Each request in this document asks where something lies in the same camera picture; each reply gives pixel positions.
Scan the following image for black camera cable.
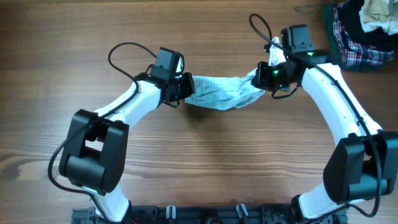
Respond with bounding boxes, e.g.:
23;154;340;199
248;13;382;218
47;42;158;222

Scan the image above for thin wire clothes hanger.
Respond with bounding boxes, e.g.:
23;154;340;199
294;4;324;14

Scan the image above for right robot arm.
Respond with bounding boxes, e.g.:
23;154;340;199
252;25;397;223

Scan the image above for red plaid shirt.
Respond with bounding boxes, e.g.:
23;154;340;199
332;1;395;68

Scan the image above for left black camera cable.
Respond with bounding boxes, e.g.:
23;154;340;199
47;42;158;222

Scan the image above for right black camera cable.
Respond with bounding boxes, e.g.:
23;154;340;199
248;13;382;218

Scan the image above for light blue striped baby pants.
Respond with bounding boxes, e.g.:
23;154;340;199
185;68;266;110

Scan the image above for beige cream garment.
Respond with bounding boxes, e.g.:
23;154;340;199
359;0;397;35

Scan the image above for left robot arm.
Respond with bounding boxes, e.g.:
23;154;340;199
55;47;195;223

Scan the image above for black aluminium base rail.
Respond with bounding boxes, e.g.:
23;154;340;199
71;204;348;224

